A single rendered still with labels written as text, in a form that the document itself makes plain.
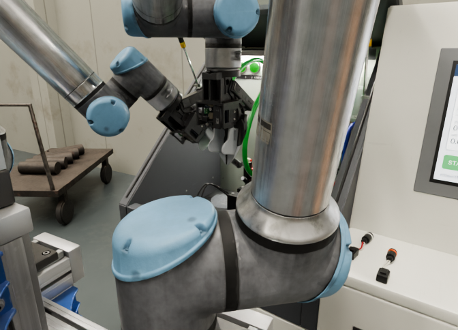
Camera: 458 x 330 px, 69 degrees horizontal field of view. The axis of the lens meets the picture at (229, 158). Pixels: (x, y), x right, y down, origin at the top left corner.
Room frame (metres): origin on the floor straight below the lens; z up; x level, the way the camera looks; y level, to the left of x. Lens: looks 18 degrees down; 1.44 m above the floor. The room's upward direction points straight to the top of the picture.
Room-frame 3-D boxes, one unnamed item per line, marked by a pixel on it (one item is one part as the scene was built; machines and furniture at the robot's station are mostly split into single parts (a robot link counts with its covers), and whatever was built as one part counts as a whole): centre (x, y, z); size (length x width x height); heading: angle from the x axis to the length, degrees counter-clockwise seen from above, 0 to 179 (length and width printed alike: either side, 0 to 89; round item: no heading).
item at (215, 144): (0.73, 0.03, 1.24); 0.06 x 0.03 x 0.09; 146
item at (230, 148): (0.72, 0.00, 1.24); 0.06 x 0.03 x 0.09; 146
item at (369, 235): (0.72, -0.32, 0.99); 0.12 x 0.02 x 0.02; 137
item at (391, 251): (0.64, -0.35, 0.99); 0.12 x 0.02 x 0.02; 145
